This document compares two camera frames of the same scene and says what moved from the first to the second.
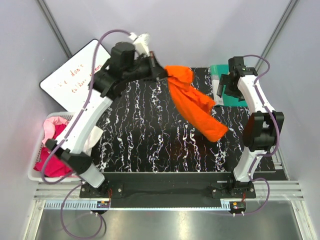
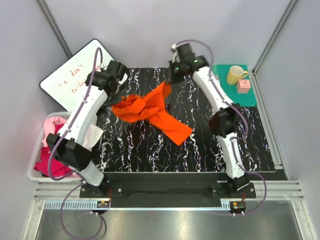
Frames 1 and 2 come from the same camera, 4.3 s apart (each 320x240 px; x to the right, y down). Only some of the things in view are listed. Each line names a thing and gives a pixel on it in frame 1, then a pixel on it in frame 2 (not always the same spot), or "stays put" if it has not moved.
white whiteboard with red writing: (69, 84) stays put
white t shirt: (93, 140) stays put
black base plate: (169, 186) stays put
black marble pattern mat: (147, 130) stays put
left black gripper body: (145, 68) → (114, 98)
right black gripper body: (230, 89) → (176, 72)
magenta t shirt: (55, 165) stays put
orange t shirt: (195, 105) → (150, 107)
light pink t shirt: (49, 127) stays put
